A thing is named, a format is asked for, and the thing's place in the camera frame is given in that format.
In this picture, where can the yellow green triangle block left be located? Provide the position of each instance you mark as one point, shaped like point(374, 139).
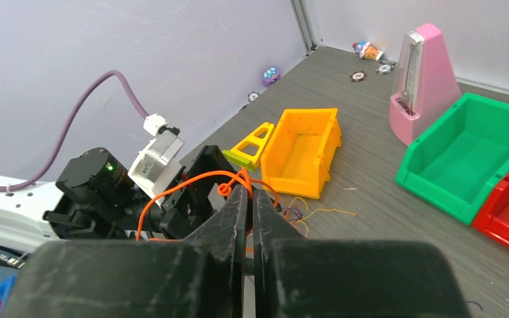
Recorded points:
point(247, 153)

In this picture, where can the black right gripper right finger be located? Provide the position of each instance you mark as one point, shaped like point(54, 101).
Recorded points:
point(300, 277)

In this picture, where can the purple paw toy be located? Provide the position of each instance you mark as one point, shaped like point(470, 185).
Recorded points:
point(271, 76)

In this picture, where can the pink metronome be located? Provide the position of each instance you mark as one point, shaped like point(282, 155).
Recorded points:
point(425, 84)

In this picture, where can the small clown figurine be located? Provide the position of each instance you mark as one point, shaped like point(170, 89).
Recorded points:
point(366, 51)

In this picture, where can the poker chip near wall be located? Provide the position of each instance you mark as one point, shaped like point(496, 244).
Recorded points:
point(253, 96)

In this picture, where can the poker chip white blue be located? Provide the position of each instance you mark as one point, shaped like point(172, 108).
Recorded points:
point(385, 68)

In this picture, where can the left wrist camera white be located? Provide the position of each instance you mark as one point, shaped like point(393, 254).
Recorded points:
point(156, 167)

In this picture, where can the green plastic bin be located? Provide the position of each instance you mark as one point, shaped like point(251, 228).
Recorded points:
point(457, 162)

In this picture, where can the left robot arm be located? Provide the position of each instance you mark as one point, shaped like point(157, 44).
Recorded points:
point(96, 197)

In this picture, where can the orange plastic bin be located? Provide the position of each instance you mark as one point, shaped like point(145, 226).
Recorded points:
point(297, 159)

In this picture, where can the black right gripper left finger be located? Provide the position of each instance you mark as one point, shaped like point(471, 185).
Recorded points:
point(198, 276)

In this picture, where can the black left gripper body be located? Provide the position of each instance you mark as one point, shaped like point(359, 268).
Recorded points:
point(186, 209)

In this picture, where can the poker chip dark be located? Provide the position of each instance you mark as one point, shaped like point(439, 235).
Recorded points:
point(358, 76)

